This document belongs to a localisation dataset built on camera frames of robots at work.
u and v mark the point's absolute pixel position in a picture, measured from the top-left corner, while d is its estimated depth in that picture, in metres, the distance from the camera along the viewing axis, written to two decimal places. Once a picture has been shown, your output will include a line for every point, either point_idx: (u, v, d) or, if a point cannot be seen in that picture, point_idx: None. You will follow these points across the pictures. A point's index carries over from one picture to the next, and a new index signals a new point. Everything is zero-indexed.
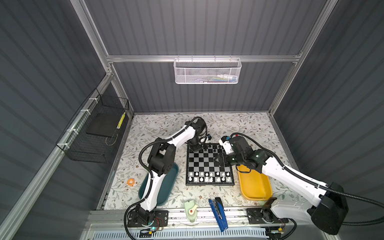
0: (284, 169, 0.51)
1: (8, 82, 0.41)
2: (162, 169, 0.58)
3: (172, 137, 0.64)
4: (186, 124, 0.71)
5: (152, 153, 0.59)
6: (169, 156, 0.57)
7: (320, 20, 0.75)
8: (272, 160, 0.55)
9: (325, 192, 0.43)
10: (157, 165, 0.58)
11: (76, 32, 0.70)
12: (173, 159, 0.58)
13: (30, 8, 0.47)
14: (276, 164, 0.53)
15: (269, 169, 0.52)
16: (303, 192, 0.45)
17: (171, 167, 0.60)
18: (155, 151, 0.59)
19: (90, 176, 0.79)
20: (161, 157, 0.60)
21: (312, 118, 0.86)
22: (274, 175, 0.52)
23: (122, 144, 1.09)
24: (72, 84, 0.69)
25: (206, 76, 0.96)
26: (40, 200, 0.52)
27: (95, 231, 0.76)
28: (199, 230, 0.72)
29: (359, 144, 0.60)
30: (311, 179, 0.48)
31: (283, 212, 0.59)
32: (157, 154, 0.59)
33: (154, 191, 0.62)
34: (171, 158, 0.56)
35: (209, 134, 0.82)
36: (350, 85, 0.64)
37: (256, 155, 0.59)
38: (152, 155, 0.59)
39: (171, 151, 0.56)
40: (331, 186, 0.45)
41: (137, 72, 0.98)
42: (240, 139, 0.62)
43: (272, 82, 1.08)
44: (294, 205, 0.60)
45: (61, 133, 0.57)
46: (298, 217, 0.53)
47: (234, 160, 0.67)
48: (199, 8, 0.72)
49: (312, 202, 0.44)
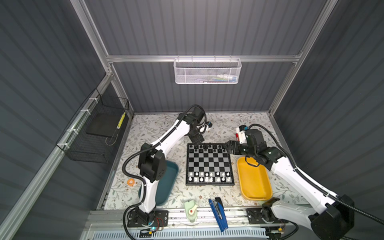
0: (296, 171, 0.50)
1: (8, 82, 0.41)
2: (153, 175, 0.53)
3: (160, 140, 0.56)
4: (179, 119, 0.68)
5: (141, 159, 0.54)
6: (158, 162, 0.50)
7: (319, 21, 0.75)
8: (285, 160, 0.53)
9: (333, 202, 0.42)
10: (146, 170, 0.54)
11: (76, 32, 0.70)
12: (164, 164, 0.53)
13: (30, 8, 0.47)
14: (288, 165, 0.52)
15: (280, 168, 0.52)
16: (309, 197, 0.45)
17: (164, 171, 0.56)
18: (143, 158, 0.53)
19: (90, 176, 0.82)
20: (150, 163, 0.55)
21: (312, 118, 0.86)
22: (283, 174, 0.51)
23: (122, 144, 1.09)
24: (72, 84, 0.69)
25: (206, 76, 0.96)
26: (40, 200, 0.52)
27: (95, 231, 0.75)
28: (199, 230, 0.72)
29: (359, 144, 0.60)
30: (321, 186, 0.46)
31: (284, 213, 0.59)
32: (146, 160, 0.56)
33: (147, 196, 0.60)
34: (161, 164, 0.51)
35: (209, 122, 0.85)
36: (349, 86, 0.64)
37: (268, 152, 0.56)
38: (142, 162, 0.54)
39: (159, 159, 0.50)
40: (342, 198, 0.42)
41: (137, 72, 0.98)
42: (256, 134, 0.59)
43: (272, 82, 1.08)
44: (296, 208, 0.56)
45: (61, 133, 0.57)
46: (298, 221, 0.53)
47: (244, 151, 0.68)
48: (199, 8, 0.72)
49: (316, 209, 0.43)
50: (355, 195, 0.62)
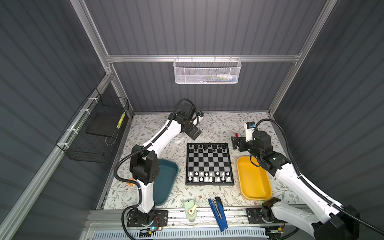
0: (300, 178, 0.50)
1: (8, 82, 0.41)
2: (146, 178, 0.51)
3: (152, 141, 0.54)
4: (169, 120, 0.63)
5: (133, 163, 0.52)
6: (151, 166, 0.49)
7: (320, 21, 0.75)
8: (289, 167, 0.53)
9: (338, 212, 0.41)
10: (139, 173, 0.52)
11: (76, 32, 0.70)
12: (157, 167, 0.53)
13: (30, 8, 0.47)
14: (293, 173, 0.51)
15: (284, 174, 0.52)
16: (313, 206, 0.45)
17: (158, 173, 0.55)
18: (135, 161, 0.51)
19: (90, 176, 0.82)
20: (143, 165, 0.53)
21: (312, 118, 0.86)
22: (287, 181, 0.51)
23: (122, 144, 1.09)
24: (72, 84, 0.69)
25: (206, 76, 0.96)
26: (40, 200, 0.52)
27: (95, 231, 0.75)
28: (199, 230, 0.72)
29: (360, 144, 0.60)
30: (327, 196, 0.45)
31: (285, 217, 0.59)
32: (138, 163, 0.54)
33: (144, 199, 0.59)
34: (153, 167, 0.50)
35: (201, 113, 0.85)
36: (350, 86, 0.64)
37: (272, 158, 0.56)
38: (134, 166, 0.52)
39: (151, 161, 0.48)
40: (347, 208, 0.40)
41: (137, 72, 0.98)
42: (266, 138, 0.57)
43: (272, 82, 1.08)
44: (299, 214, 0.56)
45: (61, 133, 0.57)
46: (299, 226, 0.53)
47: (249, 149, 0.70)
48: (200, 8, 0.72)
49: (321, 218, 0.43)
50: (355, 195, 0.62)
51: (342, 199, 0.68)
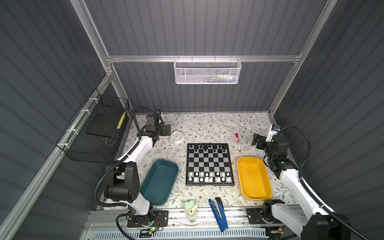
0: (300, 181, 0.53)
1: (8, 82, 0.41)
2: (128, 195, 0.45)
3: (128, 154, 0.52)
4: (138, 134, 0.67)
5: (108, 183, 0.46)
6: (131, 178, 0.45)
7: (320, 20, 0.75)
8: (292, 171, 0.57)
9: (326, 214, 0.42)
10: (119, 194, 0.45)
11: (76, 32, 0.70)
12: (137, 179, 0.47)
13: (30, 8, 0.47)
14: (294, 175, 0.55)
15: (286, 175, 0.56)
16: (305, 206, 0.47)
17: (139, 187, 0.49)
18: (110, 180, 0.46)
19: (90, 176, 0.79)
20: (120, 183, 0.48)
21: (312, 118, 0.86)
22: (288, 182, 0.55)
23: (122, 144, 1.10)
24: (72, 84, 0.69)
25: (206, 76, 0.96)
26: (40, 200, 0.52)
27: (95, 231, 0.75)
28: (199, 230, 0.72)
29: (359, 144, 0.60)
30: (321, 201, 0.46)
31: (282, 217, 0.60)
32: (114, 183, 0.48)
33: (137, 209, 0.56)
34: (133, 180, 0.45)
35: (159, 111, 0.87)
36: (350, 86, 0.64)
37: (281, 162, 0.63)
38: (109, 187, 0.46)
39: (131, 170, 0.45)
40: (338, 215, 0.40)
41: (137, 72, 0.98)
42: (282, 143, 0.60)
43: (272, 82, 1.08)
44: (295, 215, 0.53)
45: (61, 133, 0.57)
46: (292, 228, 0.53)
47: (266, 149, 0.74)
48: (200, 8, 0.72)
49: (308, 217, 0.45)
50: (355, 195, 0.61)
51: (341, 199, 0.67)
